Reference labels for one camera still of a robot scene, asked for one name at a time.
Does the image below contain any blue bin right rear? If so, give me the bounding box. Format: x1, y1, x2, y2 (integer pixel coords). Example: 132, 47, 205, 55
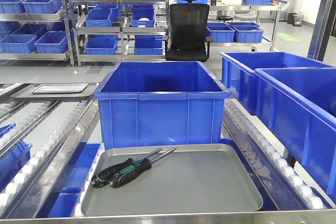
220, 51, 332, 115

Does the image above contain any blue bin right front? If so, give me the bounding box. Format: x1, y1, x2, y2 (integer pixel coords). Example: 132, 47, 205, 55
257, 68, 335, 199

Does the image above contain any green-black screwdriver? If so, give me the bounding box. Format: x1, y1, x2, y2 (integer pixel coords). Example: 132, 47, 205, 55
90, 148, 162, 188
110, 148, 176, 188

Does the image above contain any large grey metal tray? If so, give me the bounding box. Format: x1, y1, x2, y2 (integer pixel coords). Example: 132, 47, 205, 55
80, 143, 263, 216

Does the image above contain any blue bin behind tray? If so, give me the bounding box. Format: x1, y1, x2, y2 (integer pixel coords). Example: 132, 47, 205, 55
93, 61, 230, 149

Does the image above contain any dark grey tray on rack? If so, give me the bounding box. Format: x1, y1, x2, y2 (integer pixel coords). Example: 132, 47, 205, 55
10, 82, 98, 102

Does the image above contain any black office chair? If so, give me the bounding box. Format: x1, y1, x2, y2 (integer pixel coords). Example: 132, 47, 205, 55
165, 0, 213, 62

